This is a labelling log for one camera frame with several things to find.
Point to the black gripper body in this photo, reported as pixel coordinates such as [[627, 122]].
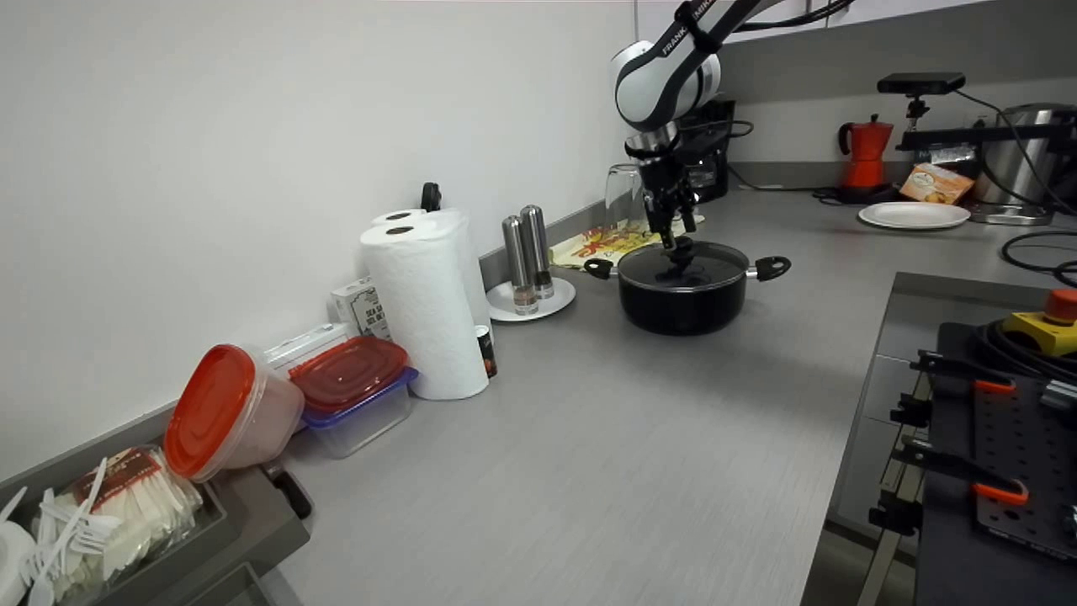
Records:
[[672, 178]]

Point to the glass lid with black knob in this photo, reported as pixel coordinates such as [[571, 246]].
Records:
[[719, 272]]

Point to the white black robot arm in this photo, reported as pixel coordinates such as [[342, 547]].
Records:
[[661, 85]]

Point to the black cooking pot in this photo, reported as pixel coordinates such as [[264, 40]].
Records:
[[677, 310]]

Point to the red moka pot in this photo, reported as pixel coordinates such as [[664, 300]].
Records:
[[867, 157]]

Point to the large steel pot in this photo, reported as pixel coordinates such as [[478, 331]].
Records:
[[1023, 169]]

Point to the flat container with red lid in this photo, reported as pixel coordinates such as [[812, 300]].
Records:
[[351, 374]]

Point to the clear container with red lid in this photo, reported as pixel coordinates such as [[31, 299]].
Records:
[[213, 408]]

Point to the black coffee maker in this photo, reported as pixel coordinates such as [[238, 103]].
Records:
[[719, 140]]

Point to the steel spice grinder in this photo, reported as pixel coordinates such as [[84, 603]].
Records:
[[516, 258], [538, 246]]

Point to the small white saucer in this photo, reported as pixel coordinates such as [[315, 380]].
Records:
[[557, 300]]

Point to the small white black box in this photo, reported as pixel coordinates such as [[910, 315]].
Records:
[[487, 352]]

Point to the white paper towel roll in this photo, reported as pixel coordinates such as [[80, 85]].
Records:
[[432, 322], [446, 216]]

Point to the white dinner plate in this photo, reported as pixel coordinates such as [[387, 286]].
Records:
[[914, 216]]

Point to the black bottle cap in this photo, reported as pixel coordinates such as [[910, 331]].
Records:
[[432, 196]]

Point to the orange paper card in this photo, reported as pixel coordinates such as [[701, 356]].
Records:
[[932, 185]]

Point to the yellow emergency stop button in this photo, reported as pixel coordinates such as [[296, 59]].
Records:
[[1047, 325]]

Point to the clear plastic container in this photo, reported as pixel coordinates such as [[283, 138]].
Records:
[[302, 343]]

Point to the grey metal tray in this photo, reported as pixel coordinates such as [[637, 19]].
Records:
[[239, 535]]

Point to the bag of plastic cutlery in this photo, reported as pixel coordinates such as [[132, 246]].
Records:
[[136, 518]]

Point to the white wall cabinet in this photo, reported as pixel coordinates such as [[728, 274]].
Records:
[[896, 52]]

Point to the black camera on stand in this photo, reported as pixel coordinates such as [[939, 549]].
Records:
[[921, 84]]

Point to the white wall outlet box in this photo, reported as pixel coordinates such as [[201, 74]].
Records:
[[357, 305]]

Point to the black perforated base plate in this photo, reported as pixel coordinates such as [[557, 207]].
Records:
[[1038, 448]]

